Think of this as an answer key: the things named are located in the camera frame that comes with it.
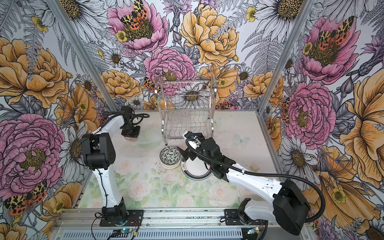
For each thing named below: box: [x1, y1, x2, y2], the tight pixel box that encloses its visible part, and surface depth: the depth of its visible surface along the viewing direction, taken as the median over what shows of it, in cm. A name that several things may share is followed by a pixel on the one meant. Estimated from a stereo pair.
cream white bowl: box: [160, 159, 181, 170], surface depth 87 cm
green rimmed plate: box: [181, 156, 213, 181], surface depth 89 cm
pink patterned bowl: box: [159, 146, 181, 166], surface depth 91 cm
